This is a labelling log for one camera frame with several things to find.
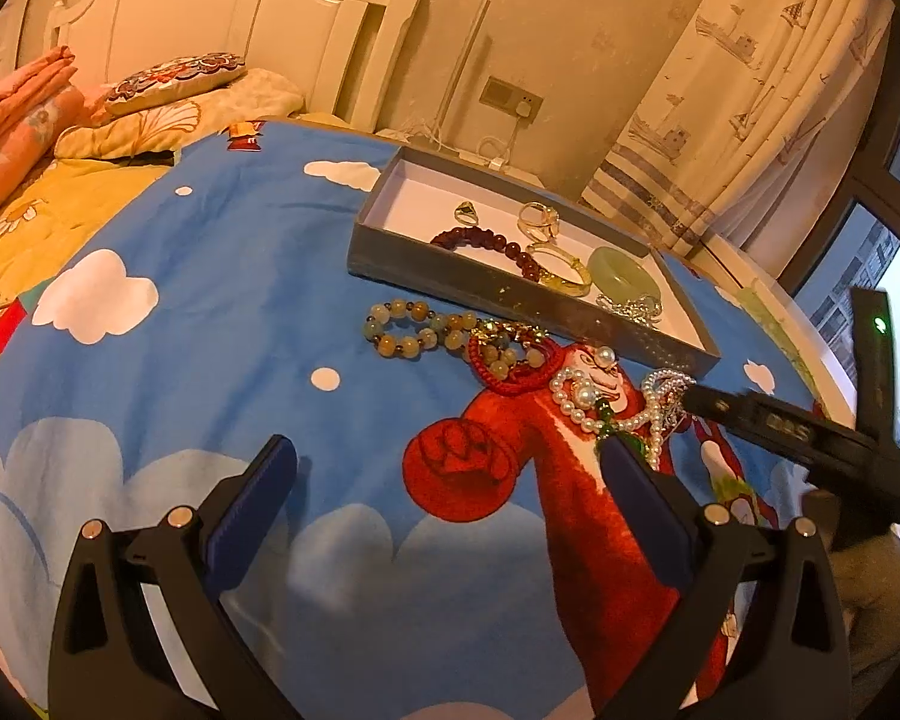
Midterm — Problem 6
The cream pillow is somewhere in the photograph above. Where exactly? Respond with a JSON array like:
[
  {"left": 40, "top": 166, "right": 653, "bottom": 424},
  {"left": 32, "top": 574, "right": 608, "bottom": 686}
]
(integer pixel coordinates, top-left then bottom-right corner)
[{"left": 52, "top": 67, "right": 305, "bottom": 160}]

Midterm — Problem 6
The yellow printed bed sheet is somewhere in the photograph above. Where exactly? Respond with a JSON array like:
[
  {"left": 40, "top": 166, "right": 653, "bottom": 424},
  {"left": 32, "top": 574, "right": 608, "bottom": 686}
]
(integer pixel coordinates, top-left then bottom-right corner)
[{"left": 0, "top": 154, "right": 177, "bottom": 391}]

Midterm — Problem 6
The blue cartoon printed blanket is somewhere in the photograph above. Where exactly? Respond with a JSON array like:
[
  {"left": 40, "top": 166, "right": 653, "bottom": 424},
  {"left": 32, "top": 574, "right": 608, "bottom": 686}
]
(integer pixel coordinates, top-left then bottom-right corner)
[{"left": 0, "top": 116, "right": 863, "bottom": 720}]

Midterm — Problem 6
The gold brooch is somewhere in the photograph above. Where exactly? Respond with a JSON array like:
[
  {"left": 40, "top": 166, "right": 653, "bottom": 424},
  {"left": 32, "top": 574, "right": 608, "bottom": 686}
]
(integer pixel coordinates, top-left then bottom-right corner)
[{"left": 469, "top": 319, "right": 552, "bottom": 350}]

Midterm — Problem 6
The embroidered floral pillow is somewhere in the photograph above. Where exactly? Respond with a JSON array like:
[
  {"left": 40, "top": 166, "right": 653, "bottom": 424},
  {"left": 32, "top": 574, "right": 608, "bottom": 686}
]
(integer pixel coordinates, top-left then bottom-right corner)
[{"left": 103, "top": 52, "right": 248, "bottom": 119}]

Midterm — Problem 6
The silver brooch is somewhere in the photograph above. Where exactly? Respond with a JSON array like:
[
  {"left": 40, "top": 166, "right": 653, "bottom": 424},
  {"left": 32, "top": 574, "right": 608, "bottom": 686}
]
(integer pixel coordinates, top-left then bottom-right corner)
[{"left": 641, "top": 369, "right": 698, "bottom": 428}]

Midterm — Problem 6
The multicolour stone bead bracelet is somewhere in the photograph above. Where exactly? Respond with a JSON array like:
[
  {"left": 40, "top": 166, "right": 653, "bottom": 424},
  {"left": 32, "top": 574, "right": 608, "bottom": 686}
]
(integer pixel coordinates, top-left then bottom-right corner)
[{"left": 360, "top": 298, "right": 481, "bottom": 361}]

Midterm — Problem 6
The white wooden headboard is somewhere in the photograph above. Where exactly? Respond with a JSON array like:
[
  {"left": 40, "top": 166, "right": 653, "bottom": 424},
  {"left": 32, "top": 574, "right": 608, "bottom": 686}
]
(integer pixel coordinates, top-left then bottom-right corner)
[{"left": 45, "top": 0, "right": 436, "bottom": 136}]

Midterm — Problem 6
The silver chain bracelet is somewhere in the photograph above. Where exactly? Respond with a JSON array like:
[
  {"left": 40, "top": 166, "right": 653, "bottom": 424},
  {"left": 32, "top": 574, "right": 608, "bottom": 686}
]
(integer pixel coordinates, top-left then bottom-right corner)
[{"left": 594, "top": 291, "right": 665, "bottom": 329}]

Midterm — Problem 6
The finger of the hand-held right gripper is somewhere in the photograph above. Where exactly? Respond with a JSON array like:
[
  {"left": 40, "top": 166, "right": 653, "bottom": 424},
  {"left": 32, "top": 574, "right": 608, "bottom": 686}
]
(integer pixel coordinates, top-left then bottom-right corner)
[{"left": 681, "top": 384, "right": 758, "bottom": 428}]

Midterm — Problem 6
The pink folded quilt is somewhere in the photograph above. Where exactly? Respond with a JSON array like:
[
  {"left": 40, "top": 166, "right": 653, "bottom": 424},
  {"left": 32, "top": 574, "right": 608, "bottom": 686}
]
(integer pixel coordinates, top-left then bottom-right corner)
[{"left": 0, "top": 45, "right": 110, "bottom": 233}]

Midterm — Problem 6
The white bed rail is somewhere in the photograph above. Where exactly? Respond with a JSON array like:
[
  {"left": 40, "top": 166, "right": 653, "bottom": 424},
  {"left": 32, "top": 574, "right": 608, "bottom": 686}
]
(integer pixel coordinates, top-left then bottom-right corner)
[{"left": 690, "top": 234, "right": 860, "bottom": 428}]

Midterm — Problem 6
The grey shallow cardboard box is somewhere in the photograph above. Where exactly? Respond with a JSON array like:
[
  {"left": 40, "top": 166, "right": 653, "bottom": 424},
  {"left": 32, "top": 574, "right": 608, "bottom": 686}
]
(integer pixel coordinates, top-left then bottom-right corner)
[{"left": 347, "top": 144, "right": 722, "bottom": 380}]

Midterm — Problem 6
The wall socket plate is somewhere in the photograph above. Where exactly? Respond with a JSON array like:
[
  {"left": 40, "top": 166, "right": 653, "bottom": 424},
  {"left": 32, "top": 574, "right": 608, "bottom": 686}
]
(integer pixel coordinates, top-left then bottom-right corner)
[{"left": 480, "top": 76, "right": 545, "bottom": 119}]

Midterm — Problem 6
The white charger cable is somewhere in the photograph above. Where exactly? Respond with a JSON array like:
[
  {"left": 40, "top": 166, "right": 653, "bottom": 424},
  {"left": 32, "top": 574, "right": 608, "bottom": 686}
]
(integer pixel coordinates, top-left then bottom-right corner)
[{"left": 476, "top": 116, "right": 530, "bottom": 167}]

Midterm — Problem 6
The white pearl necklace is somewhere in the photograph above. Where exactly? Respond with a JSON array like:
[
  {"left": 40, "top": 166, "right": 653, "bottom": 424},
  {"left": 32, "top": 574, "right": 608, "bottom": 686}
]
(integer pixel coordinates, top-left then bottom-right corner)
[{"left": 547, "top": 345, "right": 695, "bottom": 473}]

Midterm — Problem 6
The ship print curtain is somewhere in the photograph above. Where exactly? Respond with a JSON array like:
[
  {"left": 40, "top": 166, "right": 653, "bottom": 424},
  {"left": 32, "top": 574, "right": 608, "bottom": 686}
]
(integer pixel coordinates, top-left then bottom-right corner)
[{"left": 581, "top": 0, "right": 897, "bottom": 256}]

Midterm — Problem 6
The red woven cord bracelet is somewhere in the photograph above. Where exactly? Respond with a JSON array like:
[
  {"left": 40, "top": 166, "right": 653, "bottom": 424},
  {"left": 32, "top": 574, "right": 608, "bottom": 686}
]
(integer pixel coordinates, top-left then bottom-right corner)
[{"left": 466, "top": 336, "right": 567, "bottom": 395}]

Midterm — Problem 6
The dark window frame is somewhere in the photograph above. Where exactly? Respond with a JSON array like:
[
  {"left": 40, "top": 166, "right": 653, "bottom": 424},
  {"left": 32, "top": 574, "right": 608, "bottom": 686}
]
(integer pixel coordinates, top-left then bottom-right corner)
[{"left": 776, "top": 7, "right": 900, "bottom": 301}]

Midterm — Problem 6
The dark red bead bracelet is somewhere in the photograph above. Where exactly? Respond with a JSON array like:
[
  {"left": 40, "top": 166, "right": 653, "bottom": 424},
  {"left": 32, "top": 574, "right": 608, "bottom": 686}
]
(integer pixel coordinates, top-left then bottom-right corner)
[{"left": 430, "top": 225, "right": 542, "bottom": 282}]

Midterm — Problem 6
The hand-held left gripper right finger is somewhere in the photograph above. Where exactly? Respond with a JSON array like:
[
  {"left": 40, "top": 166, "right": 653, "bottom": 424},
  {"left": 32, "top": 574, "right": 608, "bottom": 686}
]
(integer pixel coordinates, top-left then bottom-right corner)
[{"left": 598, "top": 435, "right": 852, "bottom": 720}]

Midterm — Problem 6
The gold bangle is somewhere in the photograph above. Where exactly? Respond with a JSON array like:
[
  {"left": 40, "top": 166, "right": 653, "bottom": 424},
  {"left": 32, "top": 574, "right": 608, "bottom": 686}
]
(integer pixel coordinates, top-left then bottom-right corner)
[{"left": 529, "top": 240, "right": 593, "bottom": 297}]

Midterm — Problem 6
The person's right forearm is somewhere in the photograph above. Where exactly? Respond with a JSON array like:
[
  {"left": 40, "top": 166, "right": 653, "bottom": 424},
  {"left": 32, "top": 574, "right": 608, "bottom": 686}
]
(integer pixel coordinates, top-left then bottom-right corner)
[{"left": 832, "top": 517, "right": 900, "bottom": 698}]

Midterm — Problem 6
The white wall conduit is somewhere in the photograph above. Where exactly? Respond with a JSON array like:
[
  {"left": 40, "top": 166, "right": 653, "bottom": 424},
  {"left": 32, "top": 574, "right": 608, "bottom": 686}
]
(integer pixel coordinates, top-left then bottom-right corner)
[{"left": 431, "top": 0, "right": 492, "bottom": 143}]

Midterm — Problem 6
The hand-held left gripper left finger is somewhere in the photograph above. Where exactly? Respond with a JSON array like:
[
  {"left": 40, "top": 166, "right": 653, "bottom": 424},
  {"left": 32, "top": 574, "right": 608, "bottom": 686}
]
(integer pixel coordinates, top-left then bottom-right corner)
[{"left": 49, "top": 433, "right": 301, "bottom": 720}]

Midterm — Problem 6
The green gem pendant necklace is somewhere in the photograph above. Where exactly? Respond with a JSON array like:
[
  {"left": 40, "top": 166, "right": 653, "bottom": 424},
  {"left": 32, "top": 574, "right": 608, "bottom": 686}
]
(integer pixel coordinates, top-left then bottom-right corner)
[{"left": 592, "top": 405, "right": 657, "bottom": 466}]

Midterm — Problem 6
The pale green jade disc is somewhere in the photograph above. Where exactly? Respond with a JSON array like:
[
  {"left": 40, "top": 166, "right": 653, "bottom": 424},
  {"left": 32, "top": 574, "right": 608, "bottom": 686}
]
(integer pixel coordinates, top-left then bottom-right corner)
[{"left": 586, "top": 246, "right": 662, "bottom": 297}]

